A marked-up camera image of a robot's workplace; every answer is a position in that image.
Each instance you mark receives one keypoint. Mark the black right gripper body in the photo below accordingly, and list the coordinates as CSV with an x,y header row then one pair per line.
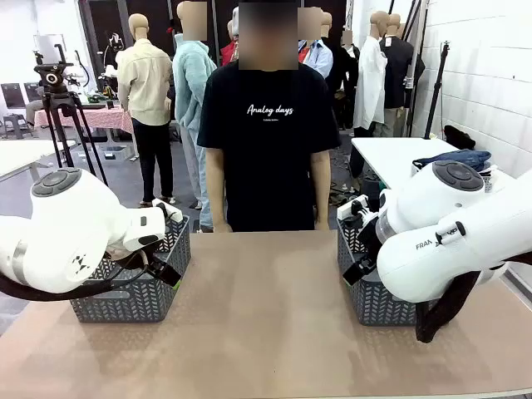
x,y
367,245

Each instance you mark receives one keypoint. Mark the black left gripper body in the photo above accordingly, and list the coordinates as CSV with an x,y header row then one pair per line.
x,y
153,257

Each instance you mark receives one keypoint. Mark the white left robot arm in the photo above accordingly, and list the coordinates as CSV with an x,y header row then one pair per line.
x,y
75,216

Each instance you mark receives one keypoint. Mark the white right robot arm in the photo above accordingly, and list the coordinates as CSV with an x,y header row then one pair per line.
x,y
457,257

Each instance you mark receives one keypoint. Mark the person's left forearm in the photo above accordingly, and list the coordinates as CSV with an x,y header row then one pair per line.
x,y
321,187

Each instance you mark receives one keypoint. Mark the person's left hand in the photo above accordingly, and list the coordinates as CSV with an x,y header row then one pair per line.
x,y
322,225

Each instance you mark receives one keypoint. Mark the person's right hand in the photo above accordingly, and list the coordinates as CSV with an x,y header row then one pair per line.
x,y
222,228

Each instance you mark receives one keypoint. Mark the grey woven plastic basket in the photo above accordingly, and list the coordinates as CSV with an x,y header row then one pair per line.
x,y
374,307
137,303

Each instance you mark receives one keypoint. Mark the white table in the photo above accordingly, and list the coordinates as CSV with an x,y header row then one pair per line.
x,y
25,156
395,154

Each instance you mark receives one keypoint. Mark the person in black T-shirt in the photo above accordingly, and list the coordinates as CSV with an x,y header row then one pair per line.
x,y
270,166

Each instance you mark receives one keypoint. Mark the black bag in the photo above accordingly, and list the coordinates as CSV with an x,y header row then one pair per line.
x,y
459,137

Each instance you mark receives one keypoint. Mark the red checkered tablecloth table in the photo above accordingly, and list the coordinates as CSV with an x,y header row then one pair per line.
x,y
99,118

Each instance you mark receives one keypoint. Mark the mannequin in white shirt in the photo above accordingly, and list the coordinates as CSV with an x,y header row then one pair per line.
x,y
370,83

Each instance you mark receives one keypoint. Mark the black light stand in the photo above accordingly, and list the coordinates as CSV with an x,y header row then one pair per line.
x,y
436,91

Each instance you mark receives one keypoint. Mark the mannequin in black shirt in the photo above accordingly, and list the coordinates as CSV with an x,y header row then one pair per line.
x,y
397,75

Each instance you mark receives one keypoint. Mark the mannequin in cream shirt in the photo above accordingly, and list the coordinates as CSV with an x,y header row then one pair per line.
x,y
145,83

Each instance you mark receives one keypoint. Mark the background person in black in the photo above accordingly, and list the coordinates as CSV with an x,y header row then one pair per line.
x,y
345,70

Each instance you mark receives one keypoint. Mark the mannequin in light blue fleece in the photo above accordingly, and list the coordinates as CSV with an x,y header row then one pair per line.
x,y
191,83

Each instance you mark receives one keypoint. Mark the black metal pole rack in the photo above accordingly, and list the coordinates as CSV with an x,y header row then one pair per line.
x,y
415,62

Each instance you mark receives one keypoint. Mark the mannequin in light blue shirt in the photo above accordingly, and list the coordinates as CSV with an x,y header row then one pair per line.
x,y
322,58

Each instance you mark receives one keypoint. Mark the grey stool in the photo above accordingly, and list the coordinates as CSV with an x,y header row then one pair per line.
x,y
12,122

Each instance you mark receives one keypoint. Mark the mannequin in red top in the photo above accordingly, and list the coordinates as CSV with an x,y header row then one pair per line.
x,y
228,54

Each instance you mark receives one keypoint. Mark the mannequin in plaid hoodie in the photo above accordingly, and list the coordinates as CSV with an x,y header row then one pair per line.
x,y
235,25

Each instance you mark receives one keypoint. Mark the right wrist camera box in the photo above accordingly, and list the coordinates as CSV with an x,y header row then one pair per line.
x,y
347,211

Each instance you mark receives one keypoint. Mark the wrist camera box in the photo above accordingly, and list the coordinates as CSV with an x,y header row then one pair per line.
x,y
347,211
172,214

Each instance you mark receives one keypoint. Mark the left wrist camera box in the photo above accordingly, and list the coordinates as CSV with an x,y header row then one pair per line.
x,y
172,214

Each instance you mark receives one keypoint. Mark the black camera tripod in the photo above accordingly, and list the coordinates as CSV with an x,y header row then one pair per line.
x,y
54,99

